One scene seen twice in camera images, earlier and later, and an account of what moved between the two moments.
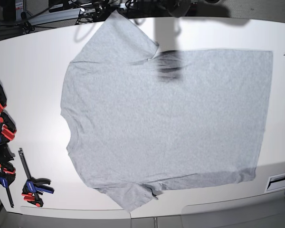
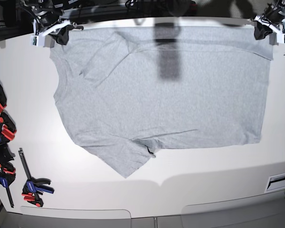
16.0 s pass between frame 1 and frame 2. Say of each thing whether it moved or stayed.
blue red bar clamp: stayed
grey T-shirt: moved
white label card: stayed
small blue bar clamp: stayed
